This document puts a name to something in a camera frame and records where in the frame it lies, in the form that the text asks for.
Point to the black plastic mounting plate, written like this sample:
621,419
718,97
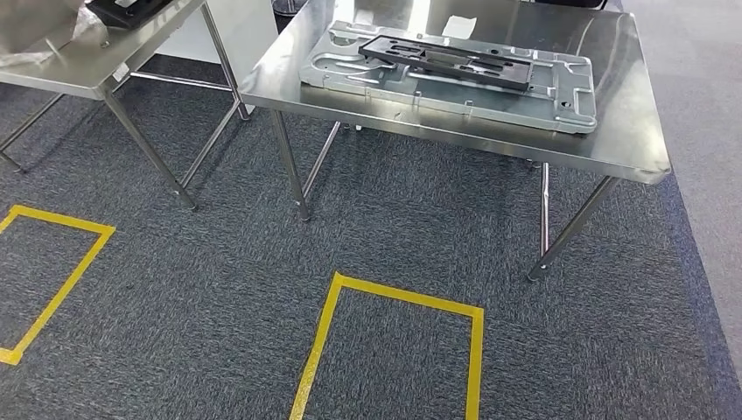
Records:
127,17
519,72

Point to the yellow floor tape square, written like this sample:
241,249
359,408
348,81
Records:
64,284

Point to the chrome stanchion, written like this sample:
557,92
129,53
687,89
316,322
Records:
289,7

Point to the white label sticker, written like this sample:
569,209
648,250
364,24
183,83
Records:
121,72

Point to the white cabinet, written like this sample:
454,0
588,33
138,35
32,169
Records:
243,29

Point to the white paper note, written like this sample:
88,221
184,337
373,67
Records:
459,28

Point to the grey metal fixture plate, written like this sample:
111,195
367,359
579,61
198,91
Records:
522,110

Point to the stainless steel workbench table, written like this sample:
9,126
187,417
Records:
614,116

